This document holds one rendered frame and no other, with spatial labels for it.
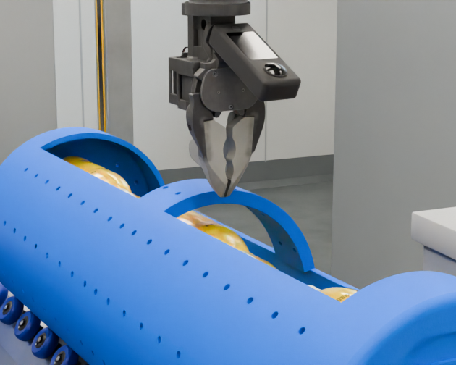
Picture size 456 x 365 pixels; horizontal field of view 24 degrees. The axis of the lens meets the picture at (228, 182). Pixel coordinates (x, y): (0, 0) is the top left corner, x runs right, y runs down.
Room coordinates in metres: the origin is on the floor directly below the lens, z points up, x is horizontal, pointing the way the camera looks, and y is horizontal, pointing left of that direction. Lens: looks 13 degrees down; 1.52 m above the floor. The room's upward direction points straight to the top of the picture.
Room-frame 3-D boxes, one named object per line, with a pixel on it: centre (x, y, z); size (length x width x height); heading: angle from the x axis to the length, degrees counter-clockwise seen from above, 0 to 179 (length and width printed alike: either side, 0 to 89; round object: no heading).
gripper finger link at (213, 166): (1.14, 0.03, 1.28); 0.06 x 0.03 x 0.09; 29
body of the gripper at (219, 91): (1.15, 0.01, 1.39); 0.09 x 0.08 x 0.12; 29
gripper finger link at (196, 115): (1.12, 0.02, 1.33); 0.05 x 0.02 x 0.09; 119
